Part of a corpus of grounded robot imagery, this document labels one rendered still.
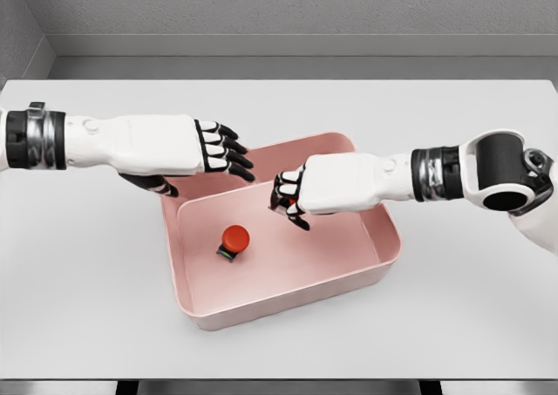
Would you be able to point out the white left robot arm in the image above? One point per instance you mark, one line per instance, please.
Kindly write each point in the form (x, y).
(52, 140)

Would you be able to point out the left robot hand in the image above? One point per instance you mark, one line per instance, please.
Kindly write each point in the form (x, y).
(152, 144)

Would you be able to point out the pink rectangular basket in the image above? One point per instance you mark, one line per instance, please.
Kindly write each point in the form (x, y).
(305, 264)

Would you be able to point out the red button industrial switch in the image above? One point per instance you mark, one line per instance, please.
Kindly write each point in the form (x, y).
(235, 237)

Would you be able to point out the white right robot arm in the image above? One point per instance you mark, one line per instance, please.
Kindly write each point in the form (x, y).
(492, 168)

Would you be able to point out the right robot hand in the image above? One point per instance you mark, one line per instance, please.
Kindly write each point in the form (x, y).
(340, 183)

